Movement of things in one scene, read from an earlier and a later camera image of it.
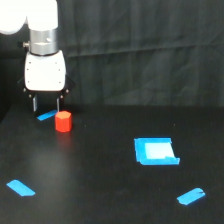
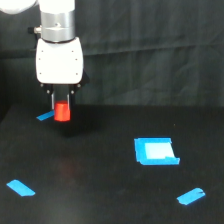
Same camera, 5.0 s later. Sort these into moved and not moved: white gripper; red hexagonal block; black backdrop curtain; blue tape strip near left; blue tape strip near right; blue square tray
Moved: white gripper; red hexagonal block
Not moved: blue square tray; blue tape strip near left; blue tape strip near right; black backdrop curtain
